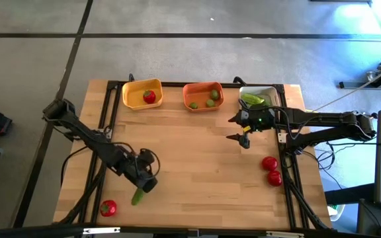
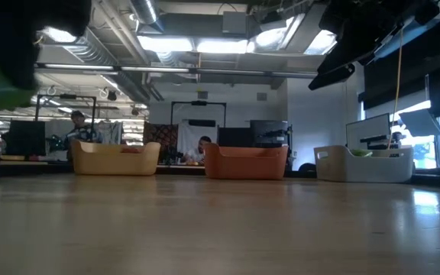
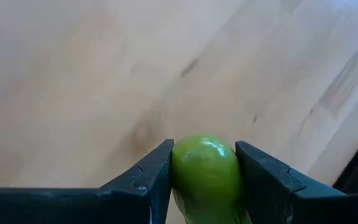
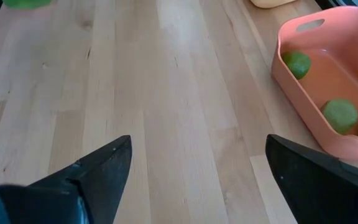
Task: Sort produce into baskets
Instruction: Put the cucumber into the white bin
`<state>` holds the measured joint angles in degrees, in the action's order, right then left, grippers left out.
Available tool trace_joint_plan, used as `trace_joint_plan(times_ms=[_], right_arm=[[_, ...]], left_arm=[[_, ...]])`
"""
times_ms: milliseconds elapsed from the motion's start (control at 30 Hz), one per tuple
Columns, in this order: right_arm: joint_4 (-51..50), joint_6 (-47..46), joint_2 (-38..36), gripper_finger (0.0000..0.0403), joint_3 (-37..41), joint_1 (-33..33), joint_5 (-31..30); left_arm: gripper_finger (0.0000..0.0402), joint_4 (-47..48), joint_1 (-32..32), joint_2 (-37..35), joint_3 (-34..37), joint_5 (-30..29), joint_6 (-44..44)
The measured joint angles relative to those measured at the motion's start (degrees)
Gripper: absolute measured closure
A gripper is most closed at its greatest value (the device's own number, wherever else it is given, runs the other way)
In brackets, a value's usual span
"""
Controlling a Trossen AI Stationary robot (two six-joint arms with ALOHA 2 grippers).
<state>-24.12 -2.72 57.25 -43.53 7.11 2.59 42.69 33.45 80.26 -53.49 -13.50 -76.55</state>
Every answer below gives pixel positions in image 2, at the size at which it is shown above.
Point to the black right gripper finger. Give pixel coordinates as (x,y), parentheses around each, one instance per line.
(332,76)

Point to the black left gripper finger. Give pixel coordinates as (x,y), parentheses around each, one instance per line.
(17,65)

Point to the monitor with white screen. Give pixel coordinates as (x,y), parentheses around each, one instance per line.
(367,131)

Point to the light green cucumber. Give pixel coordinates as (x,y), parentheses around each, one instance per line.
(361,153)

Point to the white plastic basket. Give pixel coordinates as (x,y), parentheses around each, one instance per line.
(365,170)

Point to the grey tilted panel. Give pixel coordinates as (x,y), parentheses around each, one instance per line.
(420,122)

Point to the grey ceiling pipe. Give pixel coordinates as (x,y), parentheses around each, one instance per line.
(224,71)

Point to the grey ceiling box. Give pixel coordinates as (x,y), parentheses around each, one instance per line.
(234,22)

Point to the ceiling light panel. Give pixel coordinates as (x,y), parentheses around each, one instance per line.
(222,46)
(164,44)

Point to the orange plastic basket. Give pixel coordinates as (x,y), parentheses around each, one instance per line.
(243,166)

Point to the yellow plastic basket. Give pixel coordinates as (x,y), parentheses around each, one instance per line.
(115,162)

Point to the white backdrop sheet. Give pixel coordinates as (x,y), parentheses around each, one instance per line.
(183,133)

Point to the dark patterned cloth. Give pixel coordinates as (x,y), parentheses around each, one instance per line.
(162,133)

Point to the blue-grey rectangular ceiling duct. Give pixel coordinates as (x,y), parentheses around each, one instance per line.
(415,36)

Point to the square wall vent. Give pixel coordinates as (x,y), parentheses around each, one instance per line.
(261,96)
(202,95)

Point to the black frame knob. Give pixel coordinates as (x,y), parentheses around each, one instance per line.
(307,170)

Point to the silver round ceiling duct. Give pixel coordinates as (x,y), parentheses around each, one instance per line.
(143,9)

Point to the black background rig frame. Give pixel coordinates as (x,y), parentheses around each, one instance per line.
(199,102)

